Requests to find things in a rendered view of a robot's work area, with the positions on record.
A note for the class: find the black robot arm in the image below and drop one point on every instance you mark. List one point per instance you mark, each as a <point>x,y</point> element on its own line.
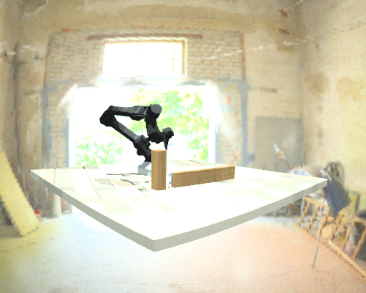
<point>137,113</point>

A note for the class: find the wooden post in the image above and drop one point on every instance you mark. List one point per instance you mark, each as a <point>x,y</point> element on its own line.
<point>158,162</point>

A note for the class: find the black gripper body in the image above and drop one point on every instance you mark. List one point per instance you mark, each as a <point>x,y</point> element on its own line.
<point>153,133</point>

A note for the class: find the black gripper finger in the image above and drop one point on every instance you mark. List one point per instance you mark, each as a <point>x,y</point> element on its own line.
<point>166,138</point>
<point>144,146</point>

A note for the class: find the wooden rail with steel hooks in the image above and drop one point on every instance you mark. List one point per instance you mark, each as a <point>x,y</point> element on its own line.
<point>201,176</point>

